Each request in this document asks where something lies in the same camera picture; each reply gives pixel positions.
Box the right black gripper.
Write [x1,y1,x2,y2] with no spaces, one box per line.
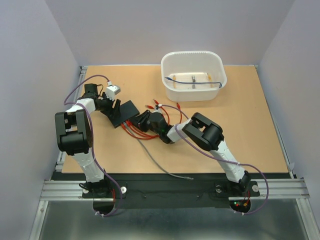
[128,110,161,136]

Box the yellow patch cable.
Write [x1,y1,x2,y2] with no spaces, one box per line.
[171,72,213,89]

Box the blue patch cable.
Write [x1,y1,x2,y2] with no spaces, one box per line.
[164,76,224,89]

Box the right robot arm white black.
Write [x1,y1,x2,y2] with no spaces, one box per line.
[129,110,251,195]

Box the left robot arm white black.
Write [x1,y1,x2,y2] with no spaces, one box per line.
[54,83,121,197]

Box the small metal clip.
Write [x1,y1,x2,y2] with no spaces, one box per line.
[191,75,196,89]

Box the white plastic tub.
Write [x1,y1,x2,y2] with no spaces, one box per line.
[160,51,228,102]

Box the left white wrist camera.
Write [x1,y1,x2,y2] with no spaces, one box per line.
[105,85,121,100]

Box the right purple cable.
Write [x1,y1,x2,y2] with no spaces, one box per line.
[154,103,271,216]

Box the purple cable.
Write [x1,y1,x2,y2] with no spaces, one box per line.
[64,74,126,218]
[154,103,271,216]

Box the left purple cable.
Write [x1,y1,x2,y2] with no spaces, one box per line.
[64,74,126,218]

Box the grey patch cable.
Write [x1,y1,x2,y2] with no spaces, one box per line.
[123,124,195,181]

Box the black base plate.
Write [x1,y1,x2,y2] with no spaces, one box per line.
[51,172,290,209]

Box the aluminium rail frame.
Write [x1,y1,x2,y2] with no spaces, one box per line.
[39,66,319,240]

